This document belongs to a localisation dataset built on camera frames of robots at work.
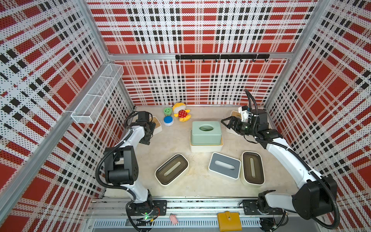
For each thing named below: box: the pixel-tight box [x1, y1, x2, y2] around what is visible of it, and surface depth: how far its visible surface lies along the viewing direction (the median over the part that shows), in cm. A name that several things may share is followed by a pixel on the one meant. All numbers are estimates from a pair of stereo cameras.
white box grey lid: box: [207, 152, 242, 182], surface depth 87 cm
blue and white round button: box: [163, 115, 174, 127], surface depth 112 cm
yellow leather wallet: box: [217, 210, 243, 232], surface depth 71 cm
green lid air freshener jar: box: [163, 107, 173, 116], surface depth 114 cm
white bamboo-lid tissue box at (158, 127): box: [151, 116, 163, 136], surface depth 106 cm
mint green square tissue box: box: [190, 120, 222, 146], surface depth 88 cm
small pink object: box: [170, 214, 179, 225], surface depth 70 cm
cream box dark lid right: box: [240, 150, 266, 186], surface depth 84 cm
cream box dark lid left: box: [154, 153, 190, 187], surface depth 82 cm
